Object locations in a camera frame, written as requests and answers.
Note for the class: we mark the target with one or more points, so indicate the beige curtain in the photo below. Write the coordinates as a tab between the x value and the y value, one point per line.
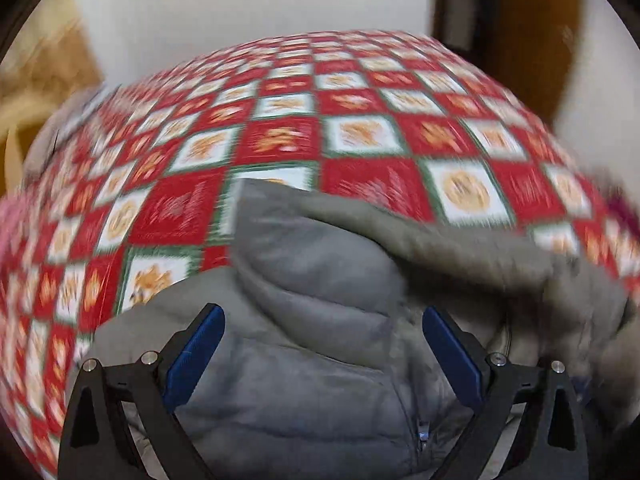
51	56

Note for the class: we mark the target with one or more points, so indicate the cream wooden headboard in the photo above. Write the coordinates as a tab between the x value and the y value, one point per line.
31	126

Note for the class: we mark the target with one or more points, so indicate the striped grey pillow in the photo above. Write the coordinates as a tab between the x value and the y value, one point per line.
65	129

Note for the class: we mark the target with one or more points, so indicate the red patchwork bedspread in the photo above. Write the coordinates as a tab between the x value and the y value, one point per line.
142	195

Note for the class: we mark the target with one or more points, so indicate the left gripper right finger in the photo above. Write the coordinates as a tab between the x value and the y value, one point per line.
550	442

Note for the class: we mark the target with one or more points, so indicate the brown wooden door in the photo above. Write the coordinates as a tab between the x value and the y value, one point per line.
529	47

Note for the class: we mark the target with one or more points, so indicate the grey puffer jacket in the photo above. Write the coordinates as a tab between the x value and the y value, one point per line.
323	370

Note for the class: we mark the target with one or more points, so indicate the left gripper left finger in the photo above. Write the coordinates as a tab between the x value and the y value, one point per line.
96	442

